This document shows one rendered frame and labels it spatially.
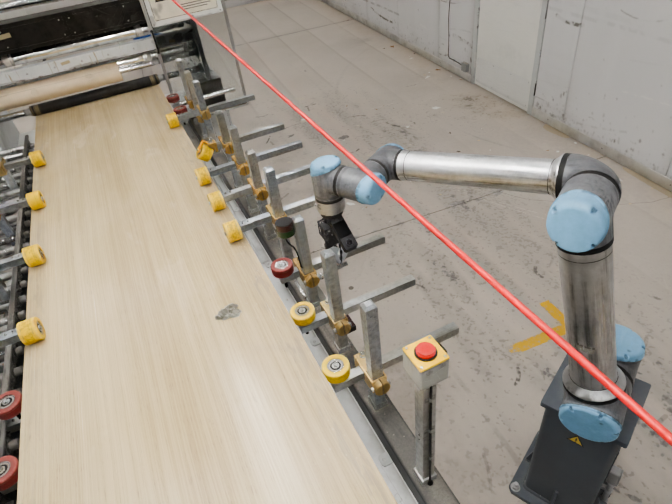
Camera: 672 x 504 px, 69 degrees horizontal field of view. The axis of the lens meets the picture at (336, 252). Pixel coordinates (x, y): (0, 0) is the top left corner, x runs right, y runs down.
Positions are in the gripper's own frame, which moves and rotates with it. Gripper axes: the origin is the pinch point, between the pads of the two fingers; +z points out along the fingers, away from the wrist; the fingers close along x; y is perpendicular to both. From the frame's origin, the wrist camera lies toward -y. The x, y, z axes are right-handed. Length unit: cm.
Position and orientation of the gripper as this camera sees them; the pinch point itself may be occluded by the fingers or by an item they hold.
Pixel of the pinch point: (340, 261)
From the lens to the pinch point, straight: 162.5
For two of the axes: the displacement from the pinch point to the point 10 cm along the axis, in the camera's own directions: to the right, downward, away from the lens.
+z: 1.1, 7.7, 6.3
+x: -9.0, 3.5, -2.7
